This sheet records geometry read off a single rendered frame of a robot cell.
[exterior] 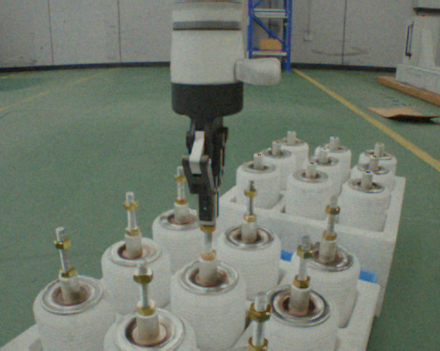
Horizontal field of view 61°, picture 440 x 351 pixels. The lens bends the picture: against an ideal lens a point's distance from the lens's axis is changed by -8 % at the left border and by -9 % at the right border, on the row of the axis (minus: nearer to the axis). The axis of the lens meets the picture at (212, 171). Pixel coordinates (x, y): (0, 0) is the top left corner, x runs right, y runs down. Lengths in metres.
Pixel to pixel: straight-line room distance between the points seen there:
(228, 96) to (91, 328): 0.29
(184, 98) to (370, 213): 0.51
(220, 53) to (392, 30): 6.64
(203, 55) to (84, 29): 6.58
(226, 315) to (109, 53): 6.45
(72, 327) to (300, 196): 0.53
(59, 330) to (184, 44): 0.33
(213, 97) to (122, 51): 6.38
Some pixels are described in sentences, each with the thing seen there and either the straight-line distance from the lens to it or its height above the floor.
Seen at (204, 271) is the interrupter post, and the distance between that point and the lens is 0.49.
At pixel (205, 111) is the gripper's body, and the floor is 0.46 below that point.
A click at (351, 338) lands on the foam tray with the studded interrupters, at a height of 0.18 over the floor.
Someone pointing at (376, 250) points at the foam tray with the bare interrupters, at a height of 0.15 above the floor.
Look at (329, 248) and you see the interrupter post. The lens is 0.55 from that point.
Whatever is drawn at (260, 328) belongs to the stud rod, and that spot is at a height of 0.31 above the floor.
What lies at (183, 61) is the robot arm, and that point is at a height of 0.51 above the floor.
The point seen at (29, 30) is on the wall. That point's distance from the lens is 7.35.
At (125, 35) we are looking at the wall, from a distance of 6.73.
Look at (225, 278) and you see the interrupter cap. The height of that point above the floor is 0.25.
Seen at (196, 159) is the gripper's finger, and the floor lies 0.42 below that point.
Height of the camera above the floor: 0.54
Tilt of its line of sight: 20 degrees down
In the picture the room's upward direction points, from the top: straight up
